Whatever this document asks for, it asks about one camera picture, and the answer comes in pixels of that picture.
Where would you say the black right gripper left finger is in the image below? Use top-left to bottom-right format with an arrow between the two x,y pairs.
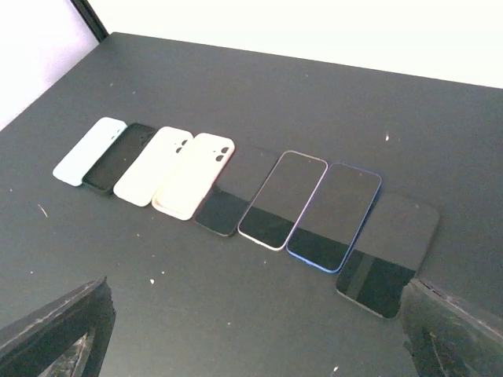
1,276 -> 116,376

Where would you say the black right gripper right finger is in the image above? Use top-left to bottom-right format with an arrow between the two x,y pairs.
400,278 -> 502,376

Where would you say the black smartphone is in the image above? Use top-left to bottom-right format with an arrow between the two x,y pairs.
336,193 -> 440,320
237,150 -> 329,251
193,144 -> 279,236

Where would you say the phone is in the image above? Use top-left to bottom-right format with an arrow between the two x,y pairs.
113,126 -> 193,207
53,117 -> 127,187
152,133 -> 235,221
83,123 -> 157,194

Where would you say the blue smartphone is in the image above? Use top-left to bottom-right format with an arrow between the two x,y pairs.
286,163 -> 382,273

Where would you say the left black frame post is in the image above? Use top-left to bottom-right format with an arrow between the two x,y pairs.
71,0 -> 109,43

